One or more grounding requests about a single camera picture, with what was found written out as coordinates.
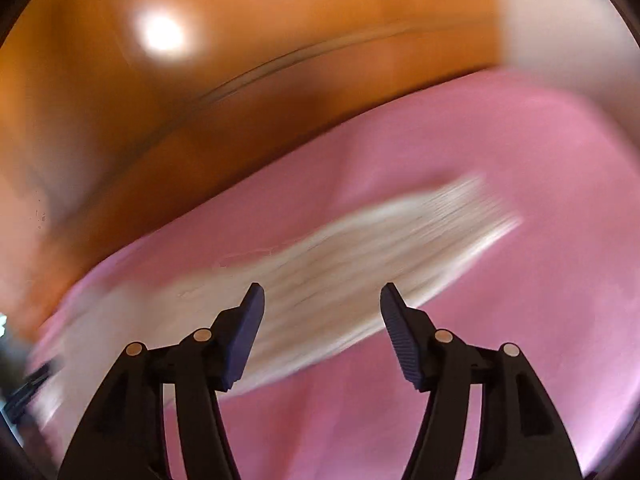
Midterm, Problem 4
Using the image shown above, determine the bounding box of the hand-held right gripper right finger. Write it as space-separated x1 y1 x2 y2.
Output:
380 282 583 480

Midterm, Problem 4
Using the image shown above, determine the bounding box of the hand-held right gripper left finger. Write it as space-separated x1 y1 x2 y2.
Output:
57 282 266 480

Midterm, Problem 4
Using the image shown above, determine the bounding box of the cream ribbed small garment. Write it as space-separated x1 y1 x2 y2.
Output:
60 172 523 411

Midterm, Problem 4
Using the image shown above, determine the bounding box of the wooden headboard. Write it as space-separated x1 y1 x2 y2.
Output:
0 25 506 346

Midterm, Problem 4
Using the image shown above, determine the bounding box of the pink blanket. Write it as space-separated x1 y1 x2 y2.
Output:
30 67 640 480

